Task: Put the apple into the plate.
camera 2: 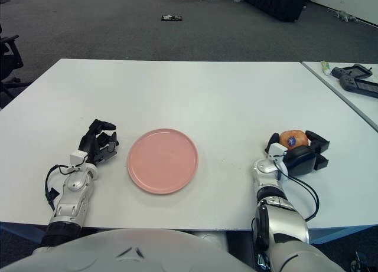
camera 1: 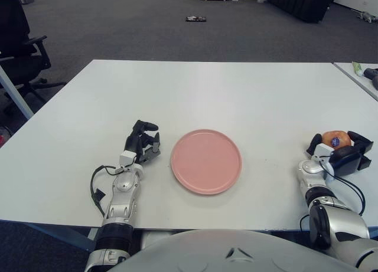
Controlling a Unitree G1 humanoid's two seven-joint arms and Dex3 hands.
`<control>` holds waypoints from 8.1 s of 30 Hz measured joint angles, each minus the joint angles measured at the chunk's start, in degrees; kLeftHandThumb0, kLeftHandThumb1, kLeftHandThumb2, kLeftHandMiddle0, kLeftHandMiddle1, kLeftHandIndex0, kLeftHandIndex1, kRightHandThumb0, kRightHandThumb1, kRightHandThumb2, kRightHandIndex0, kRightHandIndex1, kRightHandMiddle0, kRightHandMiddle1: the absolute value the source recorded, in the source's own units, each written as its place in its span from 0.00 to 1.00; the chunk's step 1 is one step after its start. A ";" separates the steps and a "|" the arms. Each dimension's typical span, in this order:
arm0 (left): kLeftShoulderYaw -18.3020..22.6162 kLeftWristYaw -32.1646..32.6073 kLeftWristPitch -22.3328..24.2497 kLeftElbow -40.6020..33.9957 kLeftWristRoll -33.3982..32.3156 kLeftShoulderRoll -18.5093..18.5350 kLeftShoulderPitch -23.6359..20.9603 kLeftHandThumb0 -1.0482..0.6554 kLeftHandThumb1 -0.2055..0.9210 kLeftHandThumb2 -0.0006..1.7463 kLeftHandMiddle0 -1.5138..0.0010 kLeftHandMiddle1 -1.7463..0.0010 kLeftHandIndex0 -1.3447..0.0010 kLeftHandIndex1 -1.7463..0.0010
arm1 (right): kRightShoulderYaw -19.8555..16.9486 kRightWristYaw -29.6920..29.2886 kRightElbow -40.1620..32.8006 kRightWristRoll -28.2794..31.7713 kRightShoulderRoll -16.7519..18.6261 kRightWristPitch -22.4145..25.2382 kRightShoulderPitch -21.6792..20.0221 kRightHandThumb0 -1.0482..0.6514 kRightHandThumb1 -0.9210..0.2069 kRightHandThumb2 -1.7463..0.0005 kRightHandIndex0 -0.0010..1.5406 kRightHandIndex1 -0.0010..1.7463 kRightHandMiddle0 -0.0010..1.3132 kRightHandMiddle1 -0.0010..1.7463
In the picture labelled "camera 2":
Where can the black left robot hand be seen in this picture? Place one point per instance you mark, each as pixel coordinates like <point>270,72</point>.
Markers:
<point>90,143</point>

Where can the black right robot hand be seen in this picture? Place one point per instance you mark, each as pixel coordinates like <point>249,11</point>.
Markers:
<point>304,161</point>

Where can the red yellow apple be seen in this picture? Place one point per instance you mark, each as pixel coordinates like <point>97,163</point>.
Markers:
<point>299,137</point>

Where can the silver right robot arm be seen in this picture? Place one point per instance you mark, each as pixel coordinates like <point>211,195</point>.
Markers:
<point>277,222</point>

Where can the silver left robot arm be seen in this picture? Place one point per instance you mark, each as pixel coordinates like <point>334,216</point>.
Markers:
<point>72,186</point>

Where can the pink round plate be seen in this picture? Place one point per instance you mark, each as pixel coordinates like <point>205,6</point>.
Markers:
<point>162,163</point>

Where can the black handheld controller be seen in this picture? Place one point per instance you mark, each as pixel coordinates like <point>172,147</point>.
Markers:
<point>360,87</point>
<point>355,71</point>

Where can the green white tube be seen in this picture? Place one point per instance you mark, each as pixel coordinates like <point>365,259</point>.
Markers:
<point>325,68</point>

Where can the grey robot torso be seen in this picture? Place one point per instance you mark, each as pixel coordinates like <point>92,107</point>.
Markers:
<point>118,252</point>

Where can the dark metal floor object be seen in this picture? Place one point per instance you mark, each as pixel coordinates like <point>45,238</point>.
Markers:
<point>358,263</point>

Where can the black office chair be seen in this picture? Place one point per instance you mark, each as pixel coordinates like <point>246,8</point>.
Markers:
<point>9,59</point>

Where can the small grey quadruped robot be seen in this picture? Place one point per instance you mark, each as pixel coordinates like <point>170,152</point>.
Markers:
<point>345,16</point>

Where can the black curtain partition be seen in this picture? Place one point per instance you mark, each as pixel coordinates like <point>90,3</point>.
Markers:
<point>280,2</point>

